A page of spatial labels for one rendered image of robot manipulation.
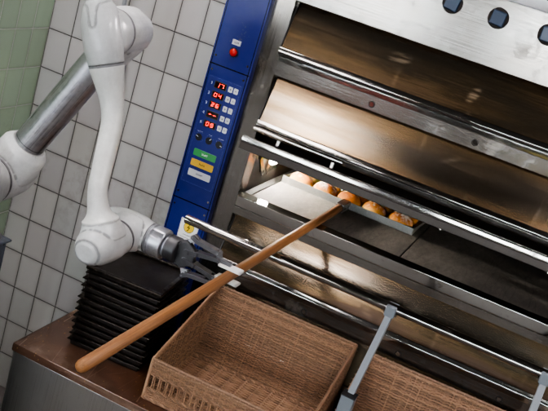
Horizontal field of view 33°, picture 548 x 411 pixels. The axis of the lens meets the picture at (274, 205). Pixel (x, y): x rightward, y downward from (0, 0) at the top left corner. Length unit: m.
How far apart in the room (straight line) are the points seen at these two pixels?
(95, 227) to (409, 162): 1.11
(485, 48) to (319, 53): 0.54
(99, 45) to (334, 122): 0.93
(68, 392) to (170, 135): 0.97
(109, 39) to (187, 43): 0.78
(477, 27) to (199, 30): 0.96
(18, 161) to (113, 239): 0.53
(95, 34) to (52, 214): 1.28
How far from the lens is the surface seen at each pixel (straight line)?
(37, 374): 3.24
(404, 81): 3.05
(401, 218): 3.51
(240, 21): 3.20
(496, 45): 3.00
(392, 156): 3.09
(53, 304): 3.81
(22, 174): 2.93
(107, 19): 2.58
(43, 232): 3.75
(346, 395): 2.69
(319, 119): 3.15
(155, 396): 3.08
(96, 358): 1.99
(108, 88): 2.59
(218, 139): 3.26
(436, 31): 3.03
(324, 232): 3.21
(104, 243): 2.49
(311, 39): 3.14
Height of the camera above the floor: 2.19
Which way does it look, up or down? 18 degrees down
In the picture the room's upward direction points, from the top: 17 degrees clockwise
